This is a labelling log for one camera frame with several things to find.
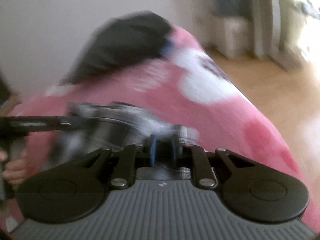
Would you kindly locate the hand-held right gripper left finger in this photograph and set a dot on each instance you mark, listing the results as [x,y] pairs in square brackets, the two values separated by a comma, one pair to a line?
[152,152]

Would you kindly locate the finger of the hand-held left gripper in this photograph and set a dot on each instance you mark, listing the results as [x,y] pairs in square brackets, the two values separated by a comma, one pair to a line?
[37,123]

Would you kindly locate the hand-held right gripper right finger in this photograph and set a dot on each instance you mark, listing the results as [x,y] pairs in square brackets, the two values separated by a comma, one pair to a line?
[174,152]

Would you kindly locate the black white plaid shirt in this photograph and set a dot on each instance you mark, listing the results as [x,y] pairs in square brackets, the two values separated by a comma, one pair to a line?
[112,130]

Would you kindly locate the person's left hand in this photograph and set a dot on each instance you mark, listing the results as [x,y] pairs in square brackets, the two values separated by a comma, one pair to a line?
[16,171]

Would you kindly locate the pink floral blanket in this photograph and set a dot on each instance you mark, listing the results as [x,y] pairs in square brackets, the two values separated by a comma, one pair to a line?
[200,110]

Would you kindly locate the folded blue jeans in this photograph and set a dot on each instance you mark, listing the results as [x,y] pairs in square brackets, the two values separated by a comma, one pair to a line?
[168,47]

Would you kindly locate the dark grey folded garment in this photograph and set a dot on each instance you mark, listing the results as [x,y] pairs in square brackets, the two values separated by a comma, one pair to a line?
[125,42]

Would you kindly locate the white water dispenser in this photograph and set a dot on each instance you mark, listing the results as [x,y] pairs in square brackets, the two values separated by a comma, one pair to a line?
[236,37]

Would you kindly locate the beige curtain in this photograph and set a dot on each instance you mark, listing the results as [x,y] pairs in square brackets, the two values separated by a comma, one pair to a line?
[272,17]

